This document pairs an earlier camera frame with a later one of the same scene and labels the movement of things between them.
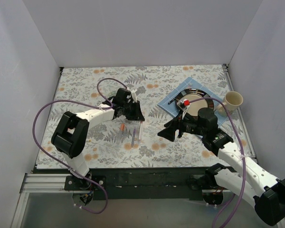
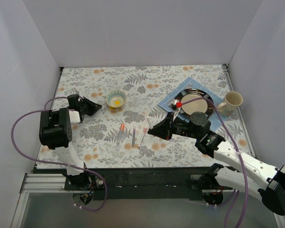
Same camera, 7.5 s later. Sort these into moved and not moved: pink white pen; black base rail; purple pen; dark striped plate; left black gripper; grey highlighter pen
Moved: pink white pen; left black gripper
Not moved: dark striped plate; grey highlighter pen; purple pen; black base rail
